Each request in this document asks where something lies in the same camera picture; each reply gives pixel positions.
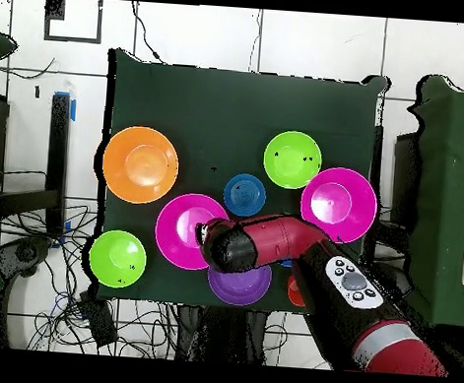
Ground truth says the black upright post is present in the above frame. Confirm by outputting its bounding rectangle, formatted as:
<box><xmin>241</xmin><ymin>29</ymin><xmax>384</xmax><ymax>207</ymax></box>
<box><xmin>41</xmin><ymin>92</ymin><xmax>75</xmax><ymax>240</ymax></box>

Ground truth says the black floor cable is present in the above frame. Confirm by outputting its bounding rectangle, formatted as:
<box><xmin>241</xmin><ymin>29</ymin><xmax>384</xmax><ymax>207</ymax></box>
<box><xmin>126</xmin><ymin>1</ymin><xmax>168</xmax><ymax>63</ymax></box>

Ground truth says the black power adapter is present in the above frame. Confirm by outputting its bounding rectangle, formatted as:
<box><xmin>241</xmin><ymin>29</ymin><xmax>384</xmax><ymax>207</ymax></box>
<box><xmin>75</xmin><ymin>290</ymin><xmax>122</xmax><ymax>350</ymax></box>

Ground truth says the pink plastic bowl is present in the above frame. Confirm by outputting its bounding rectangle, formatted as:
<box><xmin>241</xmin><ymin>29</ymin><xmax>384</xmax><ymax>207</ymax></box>
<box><xmin>152</xmin><ymin>190</ymin><xmax>232</xmax><ymax>274</ymax></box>
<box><xmin>297</xmin><ymin>164</ymin><xmax>380</xmax><ymax>247</ymax></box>

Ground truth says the orange plastic cup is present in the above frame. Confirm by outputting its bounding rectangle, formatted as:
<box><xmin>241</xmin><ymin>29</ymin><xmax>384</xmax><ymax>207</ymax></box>
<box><xmin>286</xmin><ymin>274</ymin><xmax>309</xmax><ymax>308</ymax></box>

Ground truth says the orange plastic bowl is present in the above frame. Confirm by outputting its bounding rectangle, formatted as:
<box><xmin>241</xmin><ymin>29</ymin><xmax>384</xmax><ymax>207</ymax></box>
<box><xmin>99</xmin><ymin>123</ymin><xmax>182</xmax><ymax>208</ymax></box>

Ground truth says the black square floor frame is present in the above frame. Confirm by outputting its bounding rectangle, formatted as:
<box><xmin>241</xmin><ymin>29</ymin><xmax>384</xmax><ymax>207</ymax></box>
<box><xmin>42</xmin><ymin>0</ymin><xmax>105</xmax><ymax>45</ymax></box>

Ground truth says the purple plastic bowl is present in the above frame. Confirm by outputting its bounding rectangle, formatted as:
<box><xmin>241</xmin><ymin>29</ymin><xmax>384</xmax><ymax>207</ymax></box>
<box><xmin>205</xmin><ymin>260</ymin><xmax>274</xmax><ymax>309</ymax></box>

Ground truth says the black pedestal leg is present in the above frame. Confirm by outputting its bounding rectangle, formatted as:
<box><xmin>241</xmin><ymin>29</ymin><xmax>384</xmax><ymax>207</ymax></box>
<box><xmin>0</xmin><ymin>233</ymin><xmax>53</xmax><ymax>351</ymax></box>

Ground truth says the green plastic bowl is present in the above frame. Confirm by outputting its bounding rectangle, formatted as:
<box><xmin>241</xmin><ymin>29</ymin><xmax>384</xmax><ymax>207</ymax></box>
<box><xmin>261</xmin><ymin>129</ymin><xmax>325</xmax><ymax>192</ymax></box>
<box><xmin>86</xmin><ymin>227</ymin><xmax>150</xmax><ymax>291</ymax></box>

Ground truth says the light blue plastic bowl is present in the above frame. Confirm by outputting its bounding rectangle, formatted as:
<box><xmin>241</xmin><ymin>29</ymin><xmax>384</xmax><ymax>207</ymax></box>
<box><xmin>222</xmin><ymin>171</ymin><xmax>269</xmax><ymax>220</ymax></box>

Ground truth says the dark green table cloth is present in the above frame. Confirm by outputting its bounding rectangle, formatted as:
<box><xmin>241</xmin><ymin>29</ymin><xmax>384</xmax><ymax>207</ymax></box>
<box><xmin>90</xmin><ymin>46</ymin><xmax>393</xmax><ymax>323</ymax></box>

